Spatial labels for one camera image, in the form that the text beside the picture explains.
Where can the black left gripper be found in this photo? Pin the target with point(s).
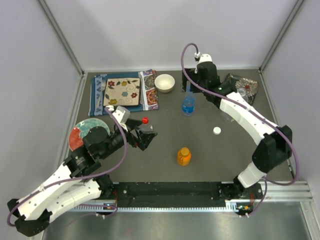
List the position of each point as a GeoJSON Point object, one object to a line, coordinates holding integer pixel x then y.
{"type": "Point", "coordinates": [143, 141]}

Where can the grey cable duct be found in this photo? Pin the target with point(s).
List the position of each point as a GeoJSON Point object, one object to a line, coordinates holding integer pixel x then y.
{"type": "Point", "coordinates": [230, 207]}

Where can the silver fork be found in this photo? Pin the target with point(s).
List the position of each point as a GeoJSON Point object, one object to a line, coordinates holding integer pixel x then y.
{"type": "Point", "coordinates": [102, 88]}

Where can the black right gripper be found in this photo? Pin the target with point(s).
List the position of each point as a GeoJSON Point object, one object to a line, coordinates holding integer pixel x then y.
{"type": "Point", "coordinates": [189, 72]}

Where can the dark floral square plate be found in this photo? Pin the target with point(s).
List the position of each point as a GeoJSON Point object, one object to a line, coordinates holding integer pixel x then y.
{"type": "Point", "coordinates": [250, 85]}

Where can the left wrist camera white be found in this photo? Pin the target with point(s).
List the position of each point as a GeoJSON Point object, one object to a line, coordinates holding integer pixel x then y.
{"type": "Point", "coordinates": [120, 113]}

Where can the blue label water bottle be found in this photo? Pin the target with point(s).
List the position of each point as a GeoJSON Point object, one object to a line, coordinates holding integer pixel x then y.
{"type": "Point", "coordinates": [189, 102]}

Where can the red teal round plate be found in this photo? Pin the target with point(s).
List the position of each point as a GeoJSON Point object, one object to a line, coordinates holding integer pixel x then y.
{"type": "Point", "coordinates": [81, 129]}

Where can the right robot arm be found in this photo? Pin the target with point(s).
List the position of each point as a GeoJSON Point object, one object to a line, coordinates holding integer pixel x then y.
{"type": "Point", "coordinates": [274, 143]}

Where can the white bottle cap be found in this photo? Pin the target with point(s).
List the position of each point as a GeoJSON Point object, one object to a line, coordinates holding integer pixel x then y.
{"type": "Point", "coordinates": [217, 130]}

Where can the orange juice bottle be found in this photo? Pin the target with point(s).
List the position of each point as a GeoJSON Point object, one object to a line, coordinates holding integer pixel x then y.
{"type": "Point", "coordinates": [184, 156]}

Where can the cream floral square plate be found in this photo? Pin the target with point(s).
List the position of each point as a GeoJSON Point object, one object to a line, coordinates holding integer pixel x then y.
{"type": "Point", "coordinates": [125, 91]}

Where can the large clear plastic bottle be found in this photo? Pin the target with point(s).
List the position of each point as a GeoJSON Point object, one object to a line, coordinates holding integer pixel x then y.
{"type": "Point", "coordinates": [227, 118]}

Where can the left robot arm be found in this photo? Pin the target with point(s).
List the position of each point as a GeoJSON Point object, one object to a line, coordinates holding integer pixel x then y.
{"type": "Point", "coordinates": [75, 181]}

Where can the cream ceramic bowl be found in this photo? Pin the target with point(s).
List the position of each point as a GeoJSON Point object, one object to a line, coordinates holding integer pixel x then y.
{"type": "Point", "coordinates": [164, 83]}

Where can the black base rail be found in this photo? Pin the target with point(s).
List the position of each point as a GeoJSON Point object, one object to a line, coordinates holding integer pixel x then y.
{"type": "Point", "coordinates": [179, 194]}

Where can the blue patterned placemat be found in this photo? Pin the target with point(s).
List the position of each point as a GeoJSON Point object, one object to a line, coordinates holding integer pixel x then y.
{"type": "Point", "coordinates": [148, 99]}

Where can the small red cap bottle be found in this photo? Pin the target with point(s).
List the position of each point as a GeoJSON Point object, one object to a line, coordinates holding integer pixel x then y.
{"type": "Point", "coordinates": [146, 125]}

